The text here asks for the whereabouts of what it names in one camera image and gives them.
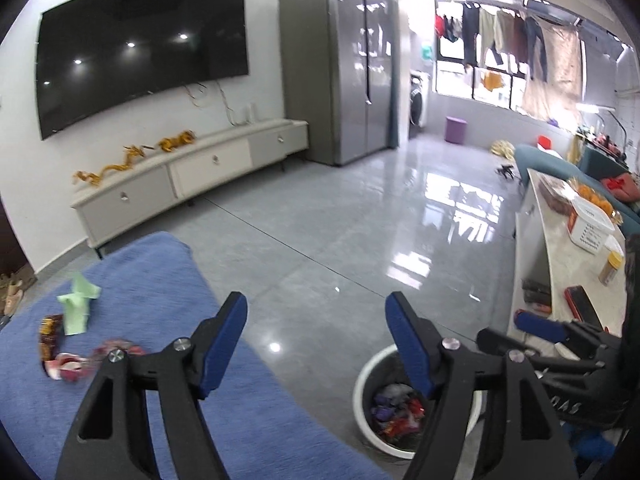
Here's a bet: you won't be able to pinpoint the red foil wrapper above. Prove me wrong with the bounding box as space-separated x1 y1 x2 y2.
380 417 426 441

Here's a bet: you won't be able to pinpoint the golden tiger ornament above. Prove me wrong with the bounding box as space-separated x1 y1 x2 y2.
159 130 196 152

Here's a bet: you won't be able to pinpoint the clear food container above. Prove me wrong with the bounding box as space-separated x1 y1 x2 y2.
537 177 576 213

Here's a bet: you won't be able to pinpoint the white marble table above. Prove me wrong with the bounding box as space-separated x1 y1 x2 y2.
507 167 640 351

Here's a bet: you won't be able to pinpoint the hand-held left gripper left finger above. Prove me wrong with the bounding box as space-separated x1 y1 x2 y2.
55 291 248 480

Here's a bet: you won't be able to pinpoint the white plastic basket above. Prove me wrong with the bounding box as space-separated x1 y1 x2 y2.
567 195 617 255

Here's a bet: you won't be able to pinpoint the white bin with black liner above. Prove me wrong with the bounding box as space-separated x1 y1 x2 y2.
352 344 483 459

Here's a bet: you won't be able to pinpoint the red cloth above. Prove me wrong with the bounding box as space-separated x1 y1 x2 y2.
600 172 633 193

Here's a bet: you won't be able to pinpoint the teal sofa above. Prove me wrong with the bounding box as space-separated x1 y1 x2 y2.
514 142 640 221

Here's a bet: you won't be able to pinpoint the pile of oranges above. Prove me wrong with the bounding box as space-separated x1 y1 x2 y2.
575 182 621 223

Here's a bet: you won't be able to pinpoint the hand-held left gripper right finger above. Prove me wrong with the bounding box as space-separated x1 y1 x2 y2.
385 291 566 480

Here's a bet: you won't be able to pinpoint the red white wrapper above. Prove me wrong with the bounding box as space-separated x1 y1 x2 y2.
45 340 146 383

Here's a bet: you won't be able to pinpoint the red phone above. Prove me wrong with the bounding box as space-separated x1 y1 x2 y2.
565 285 608 333

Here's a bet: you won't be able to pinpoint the black wall television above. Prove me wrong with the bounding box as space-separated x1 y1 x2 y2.
36 0 249 141

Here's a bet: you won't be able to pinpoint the grey washing machine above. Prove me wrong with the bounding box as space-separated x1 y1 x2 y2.
409 71 432 128

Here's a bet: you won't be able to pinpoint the grey double-door refrigerator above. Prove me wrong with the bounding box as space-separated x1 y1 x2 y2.
278 0 401 167

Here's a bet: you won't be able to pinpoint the beige television cabinet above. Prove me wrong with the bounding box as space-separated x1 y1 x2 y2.
70 117 309 260

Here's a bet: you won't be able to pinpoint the golden dragon ornament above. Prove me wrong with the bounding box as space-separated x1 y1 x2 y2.
74 144 153 186

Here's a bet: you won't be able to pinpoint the loose television cables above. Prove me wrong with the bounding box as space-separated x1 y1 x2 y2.
182 80 238 126

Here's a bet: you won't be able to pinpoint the beige shoes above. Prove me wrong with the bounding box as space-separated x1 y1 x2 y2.
0 274 31 316

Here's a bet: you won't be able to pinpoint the row of hanging clothes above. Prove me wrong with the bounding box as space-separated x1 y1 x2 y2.
434 2 548 83

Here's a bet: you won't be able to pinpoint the beige floral sheet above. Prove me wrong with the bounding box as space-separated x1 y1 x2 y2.
522 22 583 121

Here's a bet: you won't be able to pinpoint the yellow-lid jar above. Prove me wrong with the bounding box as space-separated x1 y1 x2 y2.
598 249 625 287

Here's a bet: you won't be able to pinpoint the green paper wrapper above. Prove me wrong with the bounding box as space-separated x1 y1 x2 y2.
57 272 101 336

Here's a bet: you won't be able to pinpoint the dark red snack wrapper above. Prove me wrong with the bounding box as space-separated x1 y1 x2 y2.
39 314 65 361

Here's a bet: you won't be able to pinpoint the blue towel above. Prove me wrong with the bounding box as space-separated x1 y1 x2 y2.
0 231 391 480

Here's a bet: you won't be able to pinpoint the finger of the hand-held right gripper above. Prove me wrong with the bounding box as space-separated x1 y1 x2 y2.
515 310 608 348
476 329 601 376

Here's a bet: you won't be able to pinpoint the dark brown door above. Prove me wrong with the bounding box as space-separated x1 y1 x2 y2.
0 200 36 276

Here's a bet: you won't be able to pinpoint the purple plastic wrapper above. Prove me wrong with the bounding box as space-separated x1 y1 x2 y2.
372 392 401 423

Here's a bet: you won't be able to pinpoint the black-framed window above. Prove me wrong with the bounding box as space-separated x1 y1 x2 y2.
435 0 583 116

